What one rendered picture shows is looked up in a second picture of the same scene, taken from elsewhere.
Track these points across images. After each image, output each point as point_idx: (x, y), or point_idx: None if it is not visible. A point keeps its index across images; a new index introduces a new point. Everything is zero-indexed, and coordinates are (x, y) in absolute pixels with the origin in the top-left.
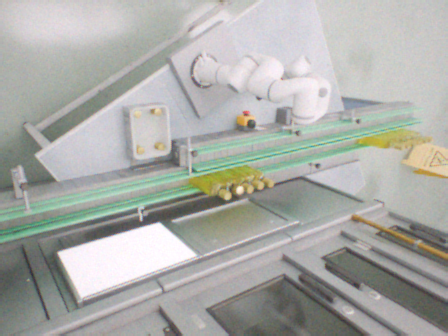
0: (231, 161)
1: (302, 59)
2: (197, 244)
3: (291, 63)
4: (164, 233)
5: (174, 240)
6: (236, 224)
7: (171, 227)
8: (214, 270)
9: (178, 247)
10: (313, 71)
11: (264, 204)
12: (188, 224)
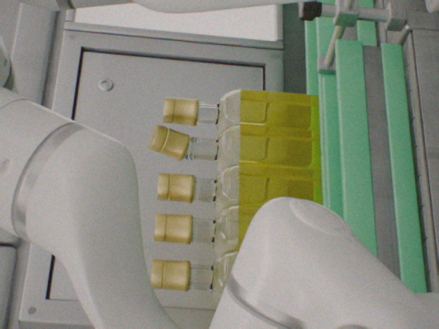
0: (333, 205)
1: (323, 280)
2: (113, 44)
3: (426, 297)
4: (215, 23)
5: (169, 22)
6: (140, 174)
7: (230, 46)
8: (14, 30)
9: (134, 14)
10: (68, 162)
11: (187, 321)
12: (224, 86)
